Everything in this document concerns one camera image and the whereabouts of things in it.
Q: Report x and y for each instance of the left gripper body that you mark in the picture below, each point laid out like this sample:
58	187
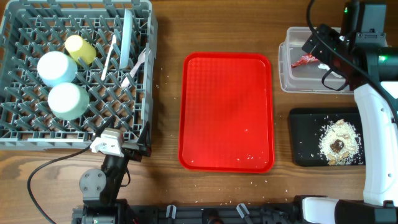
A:
135	154

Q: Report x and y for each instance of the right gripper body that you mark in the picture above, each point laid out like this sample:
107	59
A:
325	53

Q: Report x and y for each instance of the red snack wrapper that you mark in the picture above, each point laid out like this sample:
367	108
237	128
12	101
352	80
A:
305	59

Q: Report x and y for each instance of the green plastic bowl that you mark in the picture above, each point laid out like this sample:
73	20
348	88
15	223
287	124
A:
68	101

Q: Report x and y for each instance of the white plastic fork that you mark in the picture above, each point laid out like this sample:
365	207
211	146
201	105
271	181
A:
140	60

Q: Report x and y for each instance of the yellow plastic cup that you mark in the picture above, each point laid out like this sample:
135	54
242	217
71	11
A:
78	47

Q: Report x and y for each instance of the white plastic spoon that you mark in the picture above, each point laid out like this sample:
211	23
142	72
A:
106	64

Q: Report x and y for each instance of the light blue bowl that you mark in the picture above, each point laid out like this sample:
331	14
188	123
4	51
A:
56	67

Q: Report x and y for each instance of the light blue plate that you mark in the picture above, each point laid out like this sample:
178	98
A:
126	39

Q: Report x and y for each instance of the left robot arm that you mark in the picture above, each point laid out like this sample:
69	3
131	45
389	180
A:
100	187

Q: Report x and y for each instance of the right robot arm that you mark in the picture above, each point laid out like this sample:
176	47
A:
359	54

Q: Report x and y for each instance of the grey dishwasher rack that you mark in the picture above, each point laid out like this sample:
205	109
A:
30	29

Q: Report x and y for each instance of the clear plastic bin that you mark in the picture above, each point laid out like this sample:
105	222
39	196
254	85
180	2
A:
305	78

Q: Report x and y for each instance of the black tray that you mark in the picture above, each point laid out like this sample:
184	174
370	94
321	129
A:
307	126

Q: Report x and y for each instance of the white rice pile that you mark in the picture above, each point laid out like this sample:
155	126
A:
353	152

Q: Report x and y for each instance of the brown food scrap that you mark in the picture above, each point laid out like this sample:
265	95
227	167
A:
337	146

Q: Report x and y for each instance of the red plastic tray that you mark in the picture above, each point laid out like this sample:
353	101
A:
226	113

